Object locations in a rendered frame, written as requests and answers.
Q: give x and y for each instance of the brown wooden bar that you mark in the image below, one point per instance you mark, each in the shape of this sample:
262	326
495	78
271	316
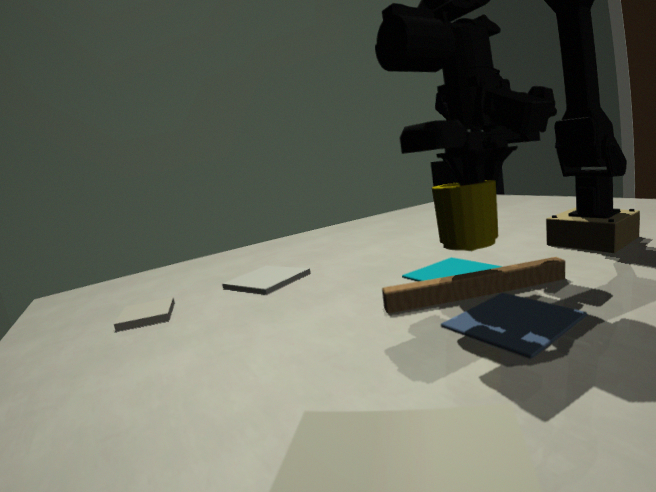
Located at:
413	295

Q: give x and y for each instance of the dark yellow cup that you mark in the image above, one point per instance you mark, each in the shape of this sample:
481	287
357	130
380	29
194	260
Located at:
467	216

